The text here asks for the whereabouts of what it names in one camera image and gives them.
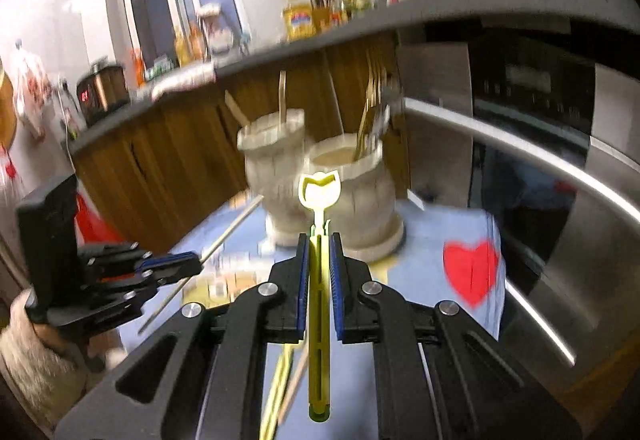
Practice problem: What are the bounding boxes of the wooden kitchen cabinets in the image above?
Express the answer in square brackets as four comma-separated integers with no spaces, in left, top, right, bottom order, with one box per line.
[70,32,416,241]

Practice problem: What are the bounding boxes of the cream ceramic double holder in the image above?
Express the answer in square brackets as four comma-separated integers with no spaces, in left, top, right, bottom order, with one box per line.
[236,107,398,253]

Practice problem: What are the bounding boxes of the steel oven handle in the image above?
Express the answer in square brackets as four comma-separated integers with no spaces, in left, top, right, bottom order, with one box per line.
[404,97,640,228]

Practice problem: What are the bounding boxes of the white dish cloth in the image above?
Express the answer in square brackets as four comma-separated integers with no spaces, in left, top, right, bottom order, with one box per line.
[150,64,218,100]

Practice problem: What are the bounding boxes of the blue cartoon printed tablecloth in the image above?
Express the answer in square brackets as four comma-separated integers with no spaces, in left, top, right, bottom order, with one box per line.
[117,195,503,440]

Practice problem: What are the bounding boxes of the white red hanging cloth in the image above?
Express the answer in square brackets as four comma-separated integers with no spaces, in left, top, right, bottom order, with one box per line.
[10,40,53,141]

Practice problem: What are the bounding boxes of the electric pressure cooker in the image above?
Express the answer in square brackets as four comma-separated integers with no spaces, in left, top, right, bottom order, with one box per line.
[76,64,130,125]

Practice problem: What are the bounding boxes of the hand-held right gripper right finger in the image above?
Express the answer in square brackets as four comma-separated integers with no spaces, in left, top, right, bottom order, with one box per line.
[329,232,583,440]

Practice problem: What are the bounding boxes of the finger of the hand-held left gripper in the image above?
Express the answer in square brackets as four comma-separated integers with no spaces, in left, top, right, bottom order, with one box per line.
[95,277,163,321]
[82,242,202,283]

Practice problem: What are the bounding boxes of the orange spray bottle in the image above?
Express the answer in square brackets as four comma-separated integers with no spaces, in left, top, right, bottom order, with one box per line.
[131,48,147,88]

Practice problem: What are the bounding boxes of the yellow dish soap bottle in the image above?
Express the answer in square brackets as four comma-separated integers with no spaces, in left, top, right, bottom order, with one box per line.
[174,27,193,65]
[190,22,208,60]

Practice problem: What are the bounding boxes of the yellow cooking oil bottle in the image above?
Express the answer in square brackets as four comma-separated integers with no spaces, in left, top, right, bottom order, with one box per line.
[282,4,316,43]

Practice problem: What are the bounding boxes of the steel built-in oven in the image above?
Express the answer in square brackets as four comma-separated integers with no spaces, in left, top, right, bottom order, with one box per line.
[400,17,640,401]

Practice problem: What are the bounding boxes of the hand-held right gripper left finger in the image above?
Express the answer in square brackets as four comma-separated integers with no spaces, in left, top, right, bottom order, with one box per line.
[55,232,313,440]

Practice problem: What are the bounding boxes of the cream ceramic saucer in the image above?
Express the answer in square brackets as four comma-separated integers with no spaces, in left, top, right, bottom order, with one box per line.
[265,212,406,263]

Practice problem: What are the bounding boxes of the metal kitchen faucet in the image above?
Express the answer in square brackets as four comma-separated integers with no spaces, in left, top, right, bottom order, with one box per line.
[197,4,251,56]

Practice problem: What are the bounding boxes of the person's left forearm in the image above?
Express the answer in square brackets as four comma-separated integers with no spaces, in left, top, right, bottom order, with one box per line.
[0,290,96,426]

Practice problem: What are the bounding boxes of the yellow tulip plastic stick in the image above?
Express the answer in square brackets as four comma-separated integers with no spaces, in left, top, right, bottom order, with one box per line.
[259,344,297,440]
[298,172,342,422]

